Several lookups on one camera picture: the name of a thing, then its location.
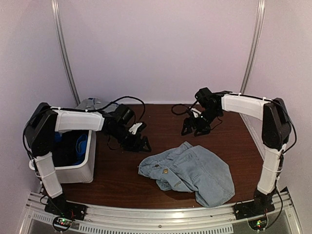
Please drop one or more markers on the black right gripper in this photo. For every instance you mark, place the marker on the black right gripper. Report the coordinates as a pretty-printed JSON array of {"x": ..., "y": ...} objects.
[{"x": 188, "y": 121}]

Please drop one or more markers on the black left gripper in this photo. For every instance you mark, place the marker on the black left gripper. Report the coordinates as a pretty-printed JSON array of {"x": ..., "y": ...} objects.
[{"x": 132, "y": 147}]

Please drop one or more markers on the light blue denim skirt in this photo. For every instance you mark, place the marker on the light blue denim skirt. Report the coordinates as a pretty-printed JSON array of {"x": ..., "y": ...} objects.
[{"x": 191, "y": 169}]

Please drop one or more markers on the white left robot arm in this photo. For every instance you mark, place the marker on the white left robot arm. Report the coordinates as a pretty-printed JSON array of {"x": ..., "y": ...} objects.
[{"x": 39, "y": 132}]

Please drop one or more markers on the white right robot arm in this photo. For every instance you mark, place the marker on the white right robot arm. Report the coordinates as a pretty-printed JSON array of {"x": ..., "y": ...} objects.
[{"x": 276, "y": 126}]

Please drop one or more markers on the white plastic laundry bin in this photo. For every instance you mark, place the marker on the white plastic laundry bin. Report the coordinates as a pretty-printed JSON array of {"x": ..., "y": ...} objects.
[{"x": 84, "y": 172}]

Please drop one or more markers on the blue garment in bin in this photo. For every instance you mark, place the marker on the blue garment in bin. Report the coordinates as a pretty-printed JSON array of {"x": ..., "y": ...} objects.
[{"x": 80, "y": 146}]

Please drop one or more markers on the folded grey button shirt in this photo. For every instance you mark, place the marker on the folded grey button shirt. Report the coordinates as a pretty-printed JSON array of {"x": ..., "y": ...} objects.
[{"x": 96, "y": 103}]

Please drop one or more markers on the black garment in bin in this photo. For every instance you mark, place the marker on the black garment in bin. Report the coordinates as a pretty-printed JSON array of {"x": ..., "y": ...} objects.
[{"x": 64, "y": 151}]

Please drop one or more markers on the front aluminium rail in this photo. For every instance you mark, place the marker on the front aluminium rail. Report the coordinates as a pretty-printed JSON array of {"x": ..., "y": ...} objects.
[{"x": 110, "y": 220}]

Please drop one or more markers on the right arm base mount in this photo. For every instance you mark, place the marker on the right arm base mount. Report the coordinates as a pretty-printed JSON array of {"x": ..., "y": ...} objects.
[{"x": 255, "y": 211}]

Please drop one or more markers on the right aluminium frame post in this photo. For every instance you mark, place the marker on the right aluminium frame post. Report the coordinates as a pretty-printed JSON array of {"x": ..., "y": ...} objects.
[{"x": 259, "y": 20}]

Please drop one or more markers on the aluminium frame post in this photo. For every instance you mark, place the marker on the aluminium frame post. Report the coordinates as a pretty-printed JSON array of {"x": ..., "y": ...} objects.
[
  {"x": 63, "y": 51},
  {"x": 259, "y": 20}
]

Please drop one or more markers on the left aluminium frame post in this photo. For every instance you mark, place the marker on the left aluminium frame post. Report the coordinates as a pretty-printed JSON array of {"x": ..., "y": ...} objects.
[{"x": 63, "y": 51}]

